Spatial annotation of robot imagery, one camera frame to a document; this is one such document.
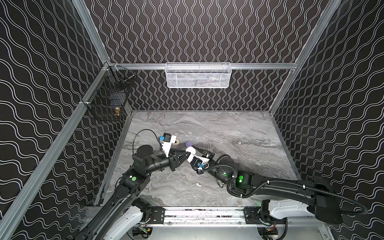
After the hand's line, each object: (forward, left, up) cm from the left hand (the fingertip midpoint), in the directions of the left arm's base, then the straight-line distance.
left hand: (191, 155), depth 62 cm
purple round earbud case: (+25, +5, -28) cm, 38 cm away
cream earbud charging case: (+26, +12, -28) cm, 40 cm away
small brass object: (+27, +43, 0) cm, 51 cm away
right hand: (+4, 0, -2) cm, 5 cm away
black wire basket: (+40, +53, -1) cm, 67 cm away
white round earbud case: (+2, 0, 0) cm, 2 cm away
